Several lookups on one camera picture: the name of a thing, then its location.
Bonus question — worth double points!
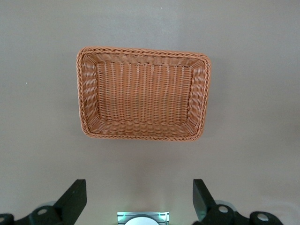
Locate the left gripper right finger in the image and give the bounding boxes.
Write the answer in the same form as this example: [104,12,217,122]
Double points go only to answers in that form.
[192,179,283,225]

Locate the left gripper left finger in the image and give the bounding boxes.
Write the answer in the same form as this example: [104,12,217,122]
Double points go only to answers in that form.
[0,179,88,225]

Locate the brown wicker basket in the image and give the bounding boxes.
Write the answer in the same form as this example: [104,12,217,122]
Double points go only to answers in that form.
[76,46,213,143]

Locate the fabric table cover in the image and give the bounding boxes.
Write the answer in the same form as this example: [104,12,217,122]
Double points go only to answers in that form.
[0,0,300,225]

